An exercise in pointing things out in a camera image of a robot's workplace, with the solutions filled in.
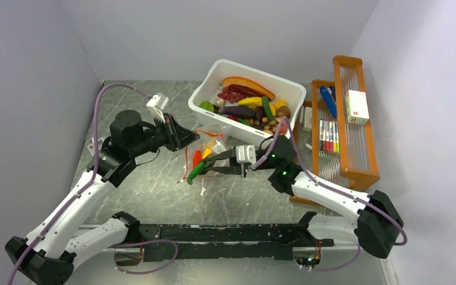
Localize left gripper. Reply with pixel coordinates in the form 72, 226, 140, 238
129, 112, 200, 157

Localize orange toy carrot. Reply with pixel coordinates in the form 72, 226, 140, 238
192, 150, 202, 168

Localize clear zip top bag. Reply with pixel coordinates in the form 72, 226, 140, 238
177, 124, 228, 183

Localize green toy chili pepper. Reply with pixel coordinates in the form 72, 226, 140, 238
186, 161, 207, 185

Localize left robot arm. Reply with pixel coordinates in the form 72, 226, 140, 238
5, 110, 200, 284

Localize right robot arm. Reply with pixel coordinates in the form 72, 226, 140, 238
203, 136, 408, 259

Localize green toy lime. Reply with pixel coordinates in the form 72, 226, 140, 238
199, 101, 215, 113

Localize dark purple toy eggplant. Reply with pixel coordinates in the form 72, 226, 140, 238
218, 105, 257, 119

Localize red toy grapes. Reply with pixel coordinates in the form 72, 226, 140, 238
217, 85, 248, 103

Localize yellow toy banana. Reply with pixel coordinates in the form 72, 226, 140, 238
238, 97, 276, 116

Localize orange toy melon slice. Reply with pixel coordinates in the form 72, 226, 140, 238
221, 77, 276, 101

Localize white tag card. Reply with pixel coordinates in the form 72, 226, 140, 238
87, 137, 105, 157

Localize set of coloured markers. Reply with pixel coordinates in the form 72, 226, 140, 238
319, 119, 340, 154

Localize orange wooden rack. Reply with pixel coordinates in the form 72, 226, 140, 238
302, 55, 380, 192

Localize white small carton box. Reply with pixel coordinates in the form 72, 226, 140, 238
346, 90, 369, 125

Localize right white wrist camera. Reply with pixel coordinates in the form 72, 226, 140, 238
235, 145, 257, 164

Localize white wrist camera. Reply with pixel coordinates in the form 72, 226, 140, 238
235, 145, 257, 164
146, 93, 169, 123

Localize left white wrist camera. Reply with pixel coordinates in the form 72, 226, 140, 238
146, 93, 169, 123

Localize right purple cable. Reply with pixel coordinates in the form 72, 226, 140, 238
251, 117, 409, 272

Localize purple cable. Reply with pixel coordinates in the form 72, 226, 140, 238
251, 117, 409, 272
7, 83, 179, 285

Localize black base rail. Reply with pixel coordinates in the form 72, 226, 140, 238
123, 223, 334, 262

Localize blue handled tool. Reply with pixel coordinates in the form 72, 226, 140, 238
319, 85, 337, 119

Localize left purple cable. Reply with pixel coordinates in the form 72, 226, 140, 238
7, 83, 179, 285

